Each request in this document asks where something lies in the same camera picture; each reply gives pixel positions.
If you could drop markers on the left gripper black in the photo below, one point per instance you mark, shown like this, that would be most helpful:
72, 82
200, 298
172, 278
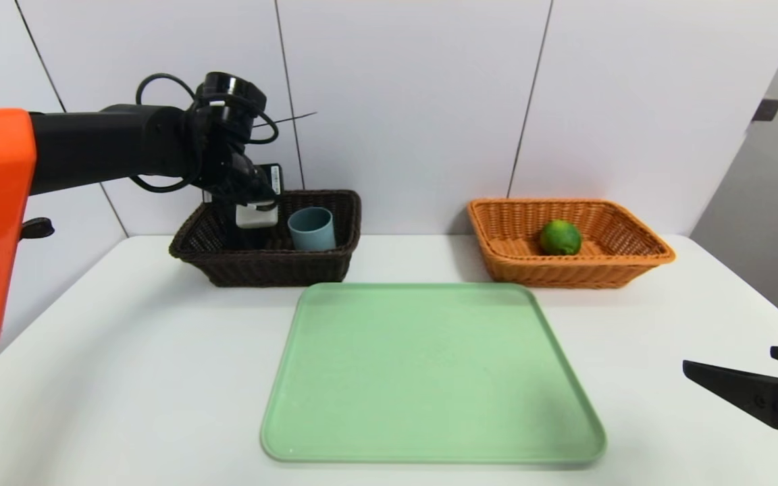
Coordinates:
272, 180

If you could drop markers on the white soap bar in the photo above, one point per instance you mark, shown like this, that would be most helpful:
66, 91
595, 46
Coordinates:
256, 217

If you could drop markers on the blue-grey plastic cup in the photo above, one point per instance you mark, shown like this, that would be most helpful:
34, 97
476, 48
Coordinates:
313, 233

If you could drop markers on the green lime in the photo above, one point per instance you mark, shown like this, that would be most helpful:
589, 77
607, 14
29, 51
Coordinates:
560, 237

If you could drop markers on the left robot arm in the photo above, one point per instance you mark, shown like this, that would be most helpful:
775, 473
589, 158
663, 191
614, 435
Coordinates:
92, 148

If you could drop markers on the dark brown wicker basket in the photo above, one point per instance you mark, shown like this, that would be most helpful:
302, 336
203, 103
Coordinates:
274, 270

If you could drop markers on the orange wicker basket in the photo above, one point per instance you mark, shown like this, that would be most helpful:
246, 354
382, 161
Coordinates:
605, 266

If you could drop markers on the light green plastic tray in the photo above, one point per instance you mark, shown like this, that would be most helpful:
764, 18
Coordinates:
429, 378

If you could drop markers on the small dark wall plate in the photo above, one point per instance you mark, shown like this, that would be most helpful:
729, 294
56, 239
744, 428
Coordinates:
766, 110

